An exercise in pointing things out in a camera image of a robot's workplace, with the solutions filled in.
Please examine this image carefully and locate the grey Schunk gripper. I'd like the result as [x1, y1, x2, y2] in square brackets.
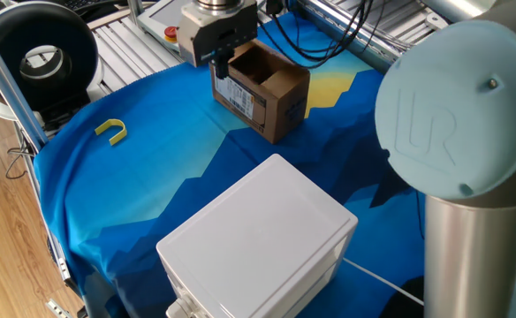
[177, 0, 259, 80]

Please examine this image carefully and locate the brown cardboard box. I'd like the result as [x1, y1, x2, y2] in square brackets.
[209, 38, 311, 145]

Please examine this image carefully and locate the white teach pendant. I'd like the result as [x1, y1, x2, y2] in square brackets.
[136, 0, 188, 57]

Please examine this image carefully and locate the yellow U-shaped piece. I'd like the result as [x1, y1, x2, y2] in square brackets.
[94, 117, 129, 148]

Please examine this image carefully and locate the blue mountain print cloth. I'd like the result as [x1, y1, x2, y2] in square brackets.
[33, 11, 427, 318]

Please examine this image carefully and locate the white plastic drawer cabinet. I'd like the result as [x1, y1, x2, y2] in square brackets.
[156, 153, 360, 318]

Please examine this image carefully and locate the black round fan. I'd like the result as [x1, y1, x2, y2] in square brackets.
[0, 0, 104, 123]

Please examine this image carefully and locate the white zip tie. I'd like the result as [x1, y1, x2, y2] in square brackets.
[342, 257, 425, 307]

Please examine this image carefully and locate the black cable bundle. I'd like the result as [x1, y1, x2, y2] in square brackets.
[257, 0, 390, 70]

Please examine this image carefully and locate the aluminium table edge rail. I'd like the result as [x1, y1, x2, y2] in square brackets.
[297, 0, 444, 74]

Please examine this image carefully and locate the aluminium frame post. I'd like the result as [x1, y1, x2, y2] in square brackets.
[0, 15, 50, 154]

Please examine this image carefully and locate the thin black cable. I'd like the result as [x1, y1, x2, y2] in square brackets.
[4, 127, 37, 180]
[414, 189, 426, 242]

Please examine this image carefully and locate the metal bracket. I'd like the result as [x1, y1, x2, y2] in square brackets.
[45, 299, 74, 318]

